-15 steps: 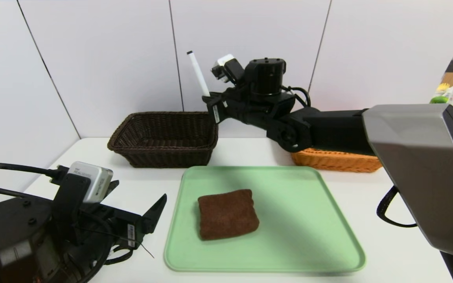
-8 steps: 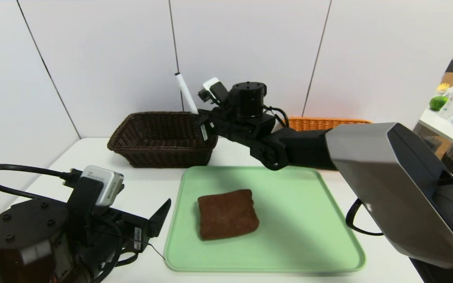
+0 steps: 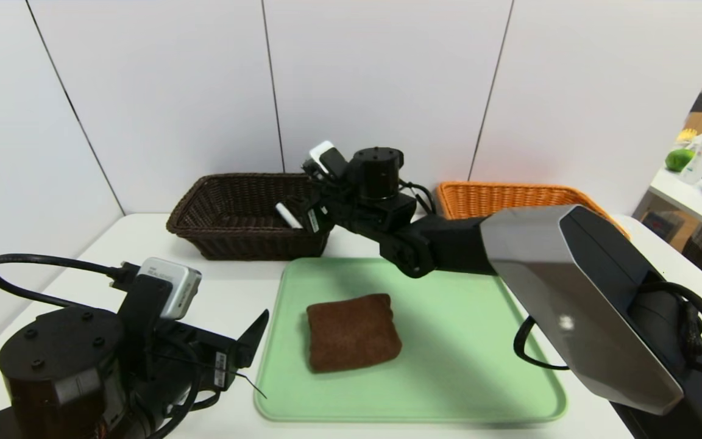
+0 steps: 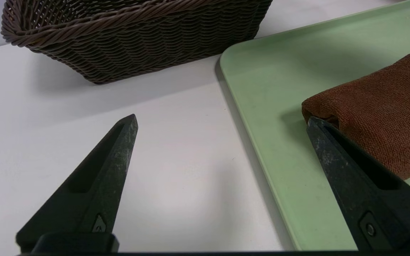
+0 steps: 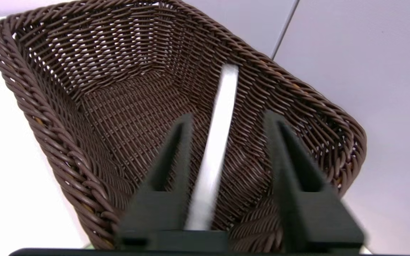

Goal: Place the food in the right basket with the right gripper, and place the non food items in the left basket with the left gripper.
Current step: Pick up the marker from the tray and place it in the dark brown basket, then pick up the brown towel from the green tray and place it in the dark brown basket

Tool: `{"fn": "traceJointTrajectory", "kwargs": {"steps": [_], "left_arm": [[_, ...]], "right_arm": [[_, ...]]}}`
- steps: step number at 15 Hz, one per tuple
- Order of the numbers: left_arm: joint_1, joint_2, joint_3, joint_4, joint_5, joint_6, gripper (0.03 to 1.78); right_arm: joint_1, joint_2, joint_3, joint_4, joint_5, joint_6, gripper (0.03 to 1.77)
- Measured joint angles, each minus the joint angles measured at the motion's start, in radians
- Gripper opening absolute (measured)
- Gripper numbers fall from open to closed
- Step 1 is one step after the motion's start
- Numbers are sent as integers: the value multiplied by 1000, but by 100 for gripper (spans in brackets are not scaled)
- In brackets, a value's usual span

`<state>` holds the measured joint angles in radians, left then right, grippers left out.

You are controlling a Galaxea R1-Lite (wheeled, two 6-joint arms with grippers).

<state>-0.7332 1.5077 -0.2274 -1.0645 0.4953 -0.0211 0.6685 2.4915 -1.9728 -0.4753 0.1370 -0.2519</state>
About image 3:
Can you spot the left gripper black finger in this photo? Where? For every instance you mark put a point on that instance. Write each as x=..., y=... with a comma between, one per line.
x=252, y=341

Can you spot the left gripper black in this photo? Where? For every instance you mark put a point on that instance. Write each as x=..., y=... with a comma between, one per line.
x=58, y=366

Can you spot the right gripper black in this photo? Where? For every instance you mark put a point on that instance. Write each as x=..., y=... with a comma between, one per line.
x=313, y=220

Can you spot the white marker pen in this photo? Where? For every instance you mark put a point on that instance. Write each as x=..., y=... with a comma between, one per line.
x=287, y=214

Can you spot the brown towel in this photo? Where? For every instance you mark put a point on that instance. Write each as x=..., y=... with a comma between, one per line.
x=351, y=332

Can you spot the right robot arm silver black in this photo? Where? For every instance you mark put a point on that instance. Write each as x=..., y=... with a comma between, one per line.
x=570, y=292

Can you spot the dark brown wicker basket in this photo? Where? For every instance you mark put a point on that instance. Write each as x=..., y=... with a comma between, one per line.
x=235, y=244

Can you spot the orange wicker basket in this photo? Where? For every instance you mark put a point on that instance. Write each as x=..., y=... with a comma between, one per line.
x=509, y=198

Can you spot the light green plastic tray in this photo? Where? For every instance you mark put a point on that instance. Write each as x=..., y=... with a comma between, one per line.
x=448, y=384

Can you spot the green round fruit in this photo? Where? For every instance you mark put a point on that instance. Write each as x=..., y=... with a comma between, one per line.
x=679, y=160

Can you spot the white side table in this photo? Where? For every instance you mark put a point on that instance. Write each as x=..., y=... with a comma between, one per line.
x=686, y=198

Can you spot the yellow small item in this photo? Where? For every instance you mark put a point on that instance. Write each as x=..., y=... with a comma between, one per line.
x=686, y=136

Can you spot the right wrist camera silver box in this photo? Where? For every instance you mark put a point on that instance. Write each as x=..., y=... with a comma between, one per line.
x=322, y=153

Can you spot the wrist camera silver box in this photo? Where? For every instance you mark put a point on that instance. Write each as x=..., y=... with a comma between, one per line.
x=174, y=286
x=322, y=153

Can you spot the left wrist camera silver box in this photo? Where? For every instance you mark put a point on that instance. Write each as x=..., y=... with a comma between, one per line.
x=174, y=286

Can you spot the left camera black bracket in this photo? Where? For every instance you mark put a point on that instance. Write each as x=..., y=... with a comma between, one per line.
x=144, y=323

